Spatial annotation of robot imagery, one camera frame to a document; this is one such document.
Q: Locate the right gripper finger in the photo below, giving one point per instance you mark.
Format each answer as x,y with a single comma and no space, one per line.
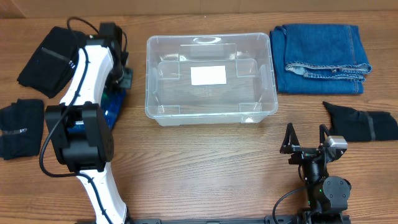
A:
324,133
290,143

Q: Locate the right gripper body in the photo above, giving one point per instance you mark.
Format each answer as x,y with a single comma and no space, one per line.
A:
303,154

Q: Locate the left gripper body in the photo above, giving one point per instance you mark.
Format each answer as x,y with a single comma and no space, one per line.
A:
121,73

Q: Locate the blue green sequin garment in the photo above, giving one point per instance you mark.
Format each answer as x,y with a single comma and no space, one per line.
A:
113,105

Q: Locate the black garment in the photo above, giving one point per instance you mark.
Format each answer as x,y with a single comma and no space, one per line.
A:
22,125
53,63
361,126

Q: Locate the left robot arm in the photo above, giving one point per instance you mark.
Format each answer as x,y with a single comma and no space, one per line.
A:
80,142

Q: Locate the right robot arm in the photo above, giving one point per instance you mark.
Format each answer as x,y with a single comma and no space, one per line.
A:
327,195

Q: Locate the folded blue denim jeans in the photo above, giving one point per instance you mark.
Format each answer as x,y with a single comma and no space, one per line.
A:
319,59

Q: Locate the white label in bin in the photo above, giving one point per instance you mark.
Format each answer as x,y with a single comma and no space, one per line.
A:
213,75

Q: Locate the clear plastic storage bin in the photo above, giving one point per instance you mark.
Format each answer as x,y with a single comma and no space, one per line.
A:
248,97

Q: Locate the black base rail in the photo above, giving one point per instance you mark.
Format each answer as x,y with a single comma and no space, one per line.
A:
211,221

